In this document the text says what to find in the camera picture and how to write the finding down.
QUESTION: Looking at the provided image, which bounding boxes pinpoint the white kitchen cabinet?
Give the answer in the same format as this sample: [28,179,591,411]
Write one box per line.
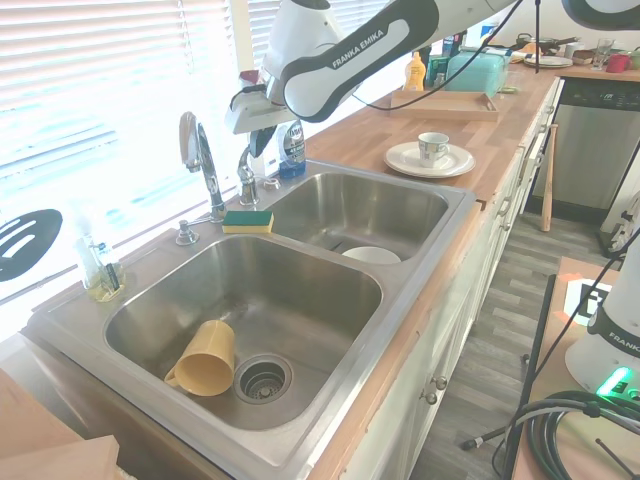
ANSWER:
[319,79,562,480]

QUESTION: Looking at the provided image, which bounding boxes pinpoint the stainless steel double sink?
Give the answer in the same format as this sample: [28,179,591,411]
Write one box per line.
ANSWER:
[27,158,476,469]

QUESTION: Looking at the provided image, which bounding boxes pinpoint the chrome faucet handle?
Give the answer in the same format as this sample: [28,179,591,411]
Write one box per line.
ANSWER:
[236,147,261,207]

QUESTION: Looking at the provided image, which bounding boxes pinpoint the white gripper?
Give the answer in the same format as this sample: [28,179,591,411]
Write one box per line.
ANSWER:
[223,89,297,159]

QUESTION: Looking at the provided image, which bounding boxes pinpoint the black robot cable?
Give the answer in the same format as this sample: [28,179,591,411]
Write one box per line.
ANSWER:
[349,0,524,112]

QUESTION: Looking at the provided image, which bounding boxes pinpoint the white window blinds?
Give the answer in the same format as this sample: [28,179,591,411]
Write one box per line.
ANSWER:
[0,0,234,304]
[247,0,282,71]

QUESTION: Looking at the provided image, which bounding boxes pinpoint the yellow mustard bottle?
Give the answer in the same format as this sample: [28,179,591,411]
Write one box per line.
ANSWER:
[403,51,427,93]

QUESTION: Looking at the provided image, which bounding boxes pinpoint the clear yellow soap bottle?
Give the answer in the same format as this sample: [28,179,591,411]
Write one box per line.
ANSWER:
[73,199,126,304]

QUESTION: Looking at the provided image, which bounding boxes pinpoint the wooden serving tray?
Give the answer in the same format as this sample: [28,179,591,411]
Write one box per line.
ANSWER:
[389,88,501,124]

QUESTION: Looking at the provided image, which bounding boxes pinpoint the white ceramic bowl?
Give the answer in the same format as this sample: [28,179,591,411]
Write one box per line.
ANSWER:
[341,246,403,266]

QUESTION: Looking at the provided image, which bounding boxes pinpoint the white patterned teacup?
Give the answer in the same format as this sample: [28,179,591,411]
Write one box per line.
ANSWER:
[417,132,452,169]

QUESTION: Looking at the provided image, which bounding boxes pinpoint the teal bread box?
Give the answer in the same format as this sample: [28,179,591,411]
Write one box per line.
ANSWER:
[444,49,512,99]

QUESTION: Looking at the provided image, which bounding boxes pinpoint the yellow plastic mug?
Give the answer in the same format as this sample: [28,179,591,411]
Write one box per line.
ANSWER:
[163,319,237,398]

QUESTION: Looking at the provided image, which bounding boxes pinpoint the black stand pole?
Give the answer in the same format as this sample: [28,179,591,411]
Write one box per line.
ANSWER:
[508,273,557,444]

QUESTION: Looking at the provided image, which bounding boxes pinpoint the white dinner plate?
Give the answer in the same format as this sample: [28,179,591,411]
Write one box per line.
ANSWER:
[383,141,476,179]

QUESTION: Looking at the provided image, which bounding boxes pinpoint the yellow green sponge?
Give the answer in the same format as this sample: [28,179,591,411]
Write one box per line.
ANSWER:
[222,209,275,236]

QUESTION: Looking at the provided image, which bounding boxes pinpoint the black tripod pole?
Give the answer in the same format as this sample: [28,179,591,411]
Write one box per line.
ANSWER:
[533,0,543,75]

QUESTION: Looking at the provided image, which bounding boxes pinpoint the stack of white plates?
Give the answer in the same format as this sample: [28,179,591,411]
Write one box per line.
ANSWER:
[523,55,574,70]

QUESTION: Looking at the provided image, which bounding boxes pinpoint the coiled black cable bundle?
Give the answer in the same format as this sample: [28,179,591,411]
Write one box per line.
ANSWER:
[492,389,640,480]

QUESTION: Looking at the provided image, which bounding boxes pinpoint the blue dish soap bottle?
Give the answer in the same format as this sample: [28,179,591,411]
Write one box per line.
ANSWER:
[276,121,309,180]

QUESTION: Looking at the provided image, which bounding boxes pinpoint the chrome soap dispenser pump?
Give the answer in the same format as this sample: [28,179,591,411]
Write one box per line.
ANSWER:
[174,218,199,247]

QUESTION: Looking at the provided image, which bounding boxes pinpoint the stainless steel dishwasher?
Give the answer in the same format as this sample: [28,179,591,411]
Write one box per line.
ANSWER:
[524,77,640,212]

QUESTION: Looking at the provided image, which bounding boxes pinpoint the perforated metal drain strainer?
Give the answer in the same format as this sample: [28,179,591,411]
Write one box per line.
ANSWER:
[233,354,295,404]

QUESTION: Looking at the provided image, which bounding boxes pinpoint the clear drinking glass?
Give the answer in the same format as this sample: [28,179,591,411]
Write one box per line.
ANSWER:
[592,38,616,72]

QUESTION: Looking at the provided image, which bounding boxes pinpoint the chrome sink faucet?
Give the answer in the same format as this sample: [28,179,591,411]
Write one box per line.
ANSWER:
[178,110,227,224]

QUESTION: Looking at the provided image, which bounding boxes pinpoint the light wooden board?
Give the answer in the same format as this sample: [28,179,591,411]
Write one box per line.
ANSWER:
[0,368,121,480]

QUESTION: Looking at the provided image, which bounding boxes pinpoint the green container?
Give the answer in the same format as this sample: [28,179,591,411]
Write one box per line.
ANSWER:
[429,55,452,84]

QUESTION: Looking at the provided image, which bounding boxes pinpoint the black slotted spatula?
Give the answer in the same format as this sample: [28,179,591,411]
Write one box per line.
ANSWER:
[0,208,64,284]

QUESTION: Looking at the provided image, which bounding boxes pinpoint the printed marker tag sheet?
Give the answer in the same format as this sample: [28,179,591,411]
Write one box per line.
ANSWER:
[562,279,614,329]

